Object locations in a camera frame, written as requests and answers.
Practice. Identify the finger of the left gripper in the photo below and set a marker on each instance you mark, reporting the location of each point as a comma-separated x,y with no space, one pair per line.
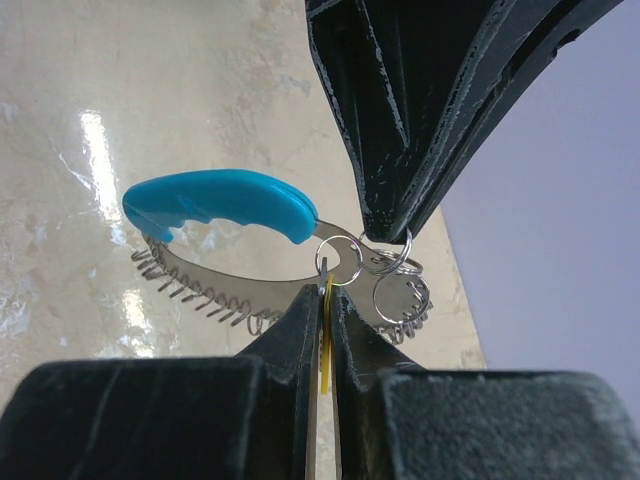
387,69
463,65

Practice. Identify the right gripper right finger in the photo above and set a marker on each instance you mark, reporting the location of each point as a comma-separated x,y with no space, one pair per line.
399,420

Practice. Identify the blue grey keyring with rings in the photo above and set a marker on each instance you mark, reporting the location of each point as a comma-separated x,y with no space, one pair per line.
237,246

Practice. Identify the small yellow key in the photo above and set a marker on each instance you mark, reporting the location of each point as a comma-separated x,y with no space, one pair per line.
325,289

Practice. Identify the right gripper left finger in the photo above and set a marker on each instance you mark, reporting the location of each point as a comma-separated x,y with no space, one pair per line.
246,416

